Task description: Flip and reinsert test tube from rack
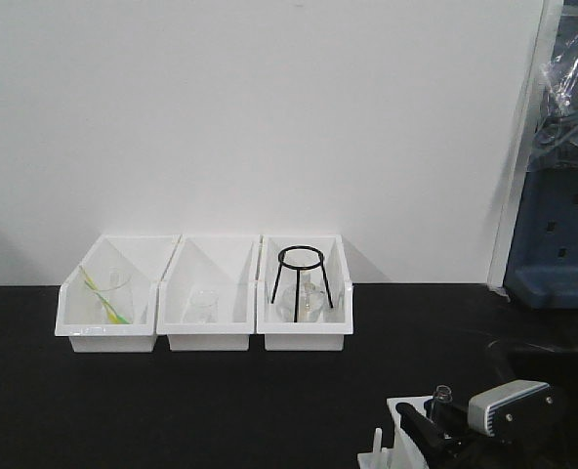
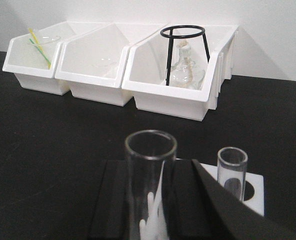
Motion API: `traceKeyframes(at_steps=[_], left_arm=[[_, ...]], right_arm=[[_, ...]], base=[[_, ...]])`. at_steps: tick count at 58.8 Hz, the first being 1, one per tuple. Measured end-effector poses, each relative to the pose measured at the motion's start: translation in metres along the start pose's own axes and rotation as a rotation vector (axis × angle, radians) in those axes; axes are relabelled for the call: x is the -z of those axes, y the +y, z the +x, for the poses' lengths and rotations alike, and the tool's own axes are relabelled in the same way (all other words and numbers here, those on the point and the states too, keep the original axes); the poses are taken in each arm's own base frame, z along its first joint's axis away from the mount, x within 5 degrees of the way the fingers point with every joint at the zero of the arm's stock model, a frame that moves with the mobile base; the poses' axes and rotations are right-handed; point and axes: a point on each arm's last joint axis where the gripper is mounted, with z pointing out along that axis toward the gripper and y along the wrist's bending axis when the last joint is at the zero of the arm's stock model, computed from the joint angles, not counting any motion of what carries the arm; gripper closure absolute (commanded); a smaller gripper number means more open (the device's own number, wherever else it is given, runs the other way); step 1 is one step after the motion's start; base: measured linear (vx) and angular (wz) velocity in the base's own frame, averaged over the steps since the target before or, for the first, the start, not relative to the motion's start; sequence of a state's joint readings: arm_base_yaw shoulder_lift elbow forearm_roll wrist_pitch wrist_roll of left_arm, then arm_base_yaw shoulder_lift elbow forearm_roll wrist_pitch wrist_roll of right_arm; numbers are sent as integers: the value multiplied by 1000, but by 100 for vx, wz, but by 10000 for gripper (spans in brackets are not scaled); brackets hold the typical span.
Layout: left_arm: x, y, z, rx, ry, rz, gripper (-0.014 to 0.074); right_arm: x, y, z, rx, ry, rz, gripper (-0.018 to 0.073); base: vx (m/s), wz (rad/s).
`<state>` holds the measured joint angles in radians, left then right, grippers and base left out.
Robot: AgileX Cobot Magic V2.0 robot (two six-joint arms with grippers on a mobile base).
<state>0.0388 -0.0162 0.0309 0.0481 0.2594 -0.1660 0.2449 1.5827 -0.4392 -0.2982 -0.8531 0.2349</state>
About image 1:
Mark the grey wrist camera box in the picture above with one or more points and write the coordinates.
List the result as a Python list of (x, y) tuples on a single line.
[(483, 407)]

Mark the clear glass beaker middle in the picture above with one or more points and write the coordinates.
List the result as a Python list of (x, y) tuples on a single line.
[(202, 306)]

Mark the blue-grey pegboard drying rack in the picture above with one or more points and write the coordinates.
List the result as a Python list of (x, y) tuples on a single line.
[(542, 268)]

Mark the white test tube rack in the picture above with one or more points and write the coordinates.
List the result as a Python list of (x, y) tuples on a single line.
[(403, 453)]

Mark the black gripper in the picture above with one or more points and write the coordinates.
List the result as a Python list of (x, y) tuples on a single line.
[(531, 435)]

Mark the clear glass test tube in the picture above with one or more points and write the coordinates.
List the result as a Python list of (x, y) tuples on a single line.
[(442, 398)]

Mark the white right storage bin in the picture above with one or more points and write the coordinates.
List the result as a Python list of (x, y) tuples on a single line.
[(334, 323)]

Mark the white middle storage bin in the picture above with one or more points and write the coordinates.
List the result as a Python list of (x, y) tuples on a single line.
[(228, 264)]

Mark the plastic bag of pegs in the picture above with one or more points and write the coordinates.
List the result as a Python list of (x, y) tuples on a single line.
[(555, 143)]

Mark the black metal tripod stand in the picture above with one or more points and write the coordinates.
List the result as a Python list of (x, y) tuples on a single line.
[(296, 263)]

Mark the white left storage bin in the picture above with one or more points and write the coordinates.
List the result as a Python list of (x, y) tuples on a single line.
[(110, 301)]

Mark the white storage bin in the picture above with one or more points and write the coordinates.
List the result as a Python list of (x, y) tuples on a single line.
[(110, 301), (228, 264), (334, 323)]

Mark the black lab sink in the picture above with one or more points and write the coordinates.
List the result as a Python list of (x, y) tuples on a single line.
[(557, 366)]

